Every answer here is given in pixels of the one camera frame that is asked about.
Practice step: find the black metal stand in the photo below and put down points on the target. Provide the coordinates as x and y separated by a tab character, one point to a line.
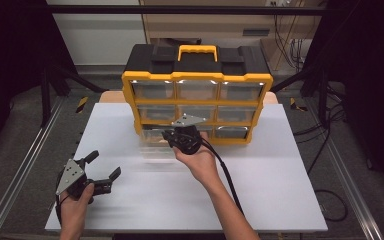
322	96
46	96

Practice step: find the clear plastic drawer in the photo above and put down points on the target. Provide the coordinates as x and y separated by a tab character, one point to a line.
153	150

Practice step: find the white cabinet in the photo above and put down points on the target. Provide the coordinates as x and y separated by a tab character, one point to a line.
96	36

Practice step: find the set of clear closed drawers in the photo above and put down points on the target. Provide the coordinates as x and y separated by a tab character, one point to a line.
196	90

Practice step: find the white power strip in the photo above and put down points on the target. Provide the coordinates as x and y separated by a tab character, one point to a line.
280	2

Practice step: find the aluminium frame rail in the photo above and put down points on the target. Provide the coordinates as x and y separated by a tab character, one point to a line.
343	166
20	166

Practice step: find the yellow black striped tape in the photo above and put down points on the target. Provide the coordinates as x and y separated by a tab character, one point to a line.
82	104
296	105

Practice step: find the black horizontal bar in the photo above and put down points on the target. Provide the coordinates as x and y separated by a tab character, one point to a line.
180	10

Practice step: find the yellow black drawer organizer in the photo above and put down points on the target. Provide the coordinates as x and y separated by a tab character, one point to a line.
146	63

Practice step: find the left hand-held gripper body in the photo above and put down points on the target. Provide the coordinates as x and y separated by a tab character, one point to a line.
69	178

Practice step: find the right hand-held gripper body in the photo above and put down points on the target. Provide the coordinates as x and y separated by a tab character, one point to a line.
186	140

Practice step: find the person's left hand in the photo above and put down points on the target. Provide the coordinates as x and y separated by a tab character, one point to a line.
75	208

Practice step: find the wooden cabinet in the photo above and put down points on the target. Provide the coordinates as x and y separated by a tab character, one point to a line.
213	28

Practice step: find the person's right hand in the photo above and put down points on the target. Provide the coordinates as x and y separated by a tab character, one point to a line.
201	165

